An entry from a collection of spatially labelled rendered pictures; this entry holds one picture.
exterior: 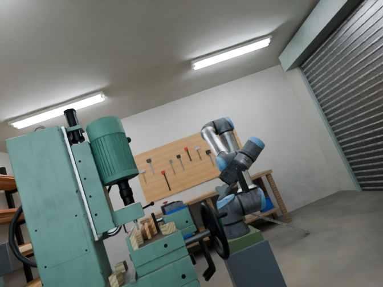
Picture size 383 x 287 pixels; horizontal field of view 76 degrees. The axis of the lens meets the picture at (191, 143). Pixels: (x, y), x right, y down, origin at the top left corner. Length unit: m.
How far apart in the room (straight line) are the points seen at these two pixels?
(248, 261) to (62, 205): 1.17
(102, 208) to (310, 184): 4.36
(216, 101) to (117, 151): 3.84
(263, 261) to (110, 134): 1.24
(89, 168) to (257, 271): 1.22
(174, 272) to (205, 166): 3.60
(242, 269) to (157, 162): 3.12
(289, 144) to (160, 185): 2.54
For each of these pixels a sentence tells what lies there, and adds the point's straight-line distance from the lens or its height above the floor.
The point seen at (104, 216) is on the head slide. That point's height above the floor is 1.06.
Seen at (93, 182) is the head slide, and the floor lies 1.22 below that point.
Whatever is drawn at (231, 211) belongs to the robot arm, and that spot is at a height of 0.79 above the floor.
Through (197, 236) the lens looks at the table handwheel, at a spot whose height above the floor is 0.82.
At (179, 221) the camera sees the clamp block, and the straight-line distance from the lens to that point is 1.28.
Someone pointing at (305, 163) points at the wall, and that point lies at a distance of 5.13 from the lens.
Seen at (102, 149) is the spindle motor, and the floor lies 1.36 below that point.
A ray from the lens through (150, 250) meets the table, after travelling 1.05.
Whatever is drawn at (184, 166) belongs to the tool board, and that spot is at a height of 1.44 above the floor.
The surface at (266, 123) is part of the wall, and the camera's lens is 4.99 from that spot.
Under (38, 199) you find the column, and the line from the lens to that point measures 1.23.
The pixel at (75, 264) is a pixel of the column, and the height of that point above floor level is 0.93.
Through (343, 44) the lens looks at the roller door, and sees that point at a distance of 4.15.
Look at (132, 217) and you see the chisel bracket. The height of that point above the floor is 1.02.
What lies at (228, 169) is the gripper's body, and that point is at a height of 1.06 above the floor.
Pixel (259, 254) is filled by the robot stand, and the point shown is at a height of 0.49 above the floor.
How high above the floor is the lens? 1.04
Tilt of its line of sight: 9 degrees up
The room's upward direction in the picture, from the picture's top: 21 degrees counter-clockwise
